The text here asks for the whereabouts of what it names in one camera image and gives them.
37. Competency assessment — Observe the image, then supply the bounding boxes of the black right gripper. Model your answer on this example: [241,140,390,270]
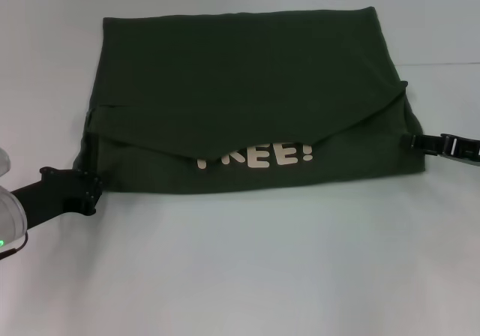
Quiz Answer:
[408,133,480,167]

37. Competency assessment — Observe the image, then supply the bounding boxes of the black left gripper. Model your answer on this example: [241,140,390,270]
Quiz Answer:
[9,166,104,233]

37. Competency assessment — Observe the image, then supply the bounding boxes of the dark green t-shirt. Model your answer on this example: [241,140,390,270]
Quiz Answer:
[70,7,427,197]

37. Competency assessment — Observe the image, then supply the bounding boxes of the left gripper cable with connectors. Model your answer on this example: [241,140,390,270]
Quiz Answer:
[0,232,29,263]

